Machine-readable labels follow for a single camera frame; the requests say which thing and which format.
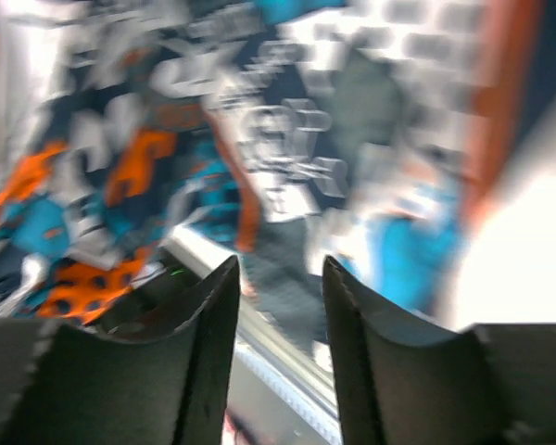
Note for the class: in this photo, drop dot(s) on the colourful patterned shorts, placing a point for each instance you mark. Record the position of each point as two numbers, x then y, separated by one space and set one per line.
283 131

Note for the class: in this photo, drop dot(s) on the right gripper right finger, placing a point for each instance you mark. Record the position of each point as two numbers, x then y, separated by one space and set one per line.
400 379

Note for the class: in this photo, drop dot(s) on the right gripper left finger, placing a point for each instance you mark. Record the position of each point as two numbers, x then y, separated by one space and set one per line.
155 371

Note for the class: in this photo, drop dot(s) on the aluminium rail beam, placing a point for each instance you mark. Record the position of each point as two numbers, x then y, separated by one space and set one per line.
277 394

